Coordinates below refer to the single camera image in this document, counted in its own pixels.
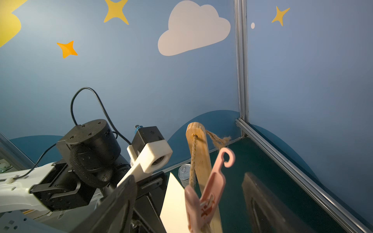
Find aluminium frame profiles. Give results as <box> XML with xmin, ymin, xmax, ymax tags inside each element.
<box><xmin>236</xmin><ymin>1</ymin><xmax>373</xmax><ymax>232</ymax></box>

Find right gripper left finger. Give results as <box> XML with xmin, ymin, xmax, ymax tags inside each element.
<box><xmin>72</xmin><ymin>175</ymin><xmax>137</xmax><ymax>233</ymax></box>

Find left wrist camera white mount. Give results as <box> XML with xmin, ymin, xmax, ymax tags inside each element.
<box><xmin>117</xmin><ymin>125</ymin><xmax>173</xmax><ymax>186</ymax></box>

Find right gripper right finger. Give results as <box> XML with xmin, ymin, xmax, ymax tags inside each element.
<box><xmin>242</xmin><ymin>172</ymin><xmax>315</xmax><ymax>233</ymax></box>

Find left white postcard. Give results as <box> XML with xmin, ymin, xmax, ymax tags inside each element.
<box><xmin>160</xmin><ymin>173</ymin><xmax>189</xmax><ymax>233</ymax></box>

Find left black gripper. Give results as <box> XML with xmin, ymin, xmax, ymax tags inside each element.
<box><xmin>119</xmin><ymin>172</ymin><xmax>168</xmax><ymax>233</ymax></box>

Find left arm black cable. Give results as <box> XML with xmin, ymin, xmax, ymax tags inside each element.
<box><xmin>13</xmin><ymin>86</ymin><xmax>133</xmax><ymax>178</ymax></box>

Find pink clothespin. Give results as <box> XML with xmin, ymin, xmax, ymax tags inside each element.
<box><xmin>185</xmin><ymin>148</ymin><xmax>236</xmax><ymax>233</ymax></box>

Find yellow tin can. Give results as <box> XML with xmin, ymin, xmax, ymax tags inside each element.
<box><xmin>178</xmin><ymin>164</ymin><xmax>191</xmax><ymax>187</ymax></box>

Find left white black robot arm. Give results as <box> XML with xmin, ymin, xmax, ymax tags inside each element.
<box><xmin>1</xmin><ymin>119</ymin><xmax>173</xmax><ymax>233</ymax></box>

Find wooden drying rack frame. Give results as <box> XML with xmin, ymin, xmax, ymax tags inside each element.
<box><xmin>186</xmin><ymin>122</ymin><xmax>223</xmax><ymax>233</ymax></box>

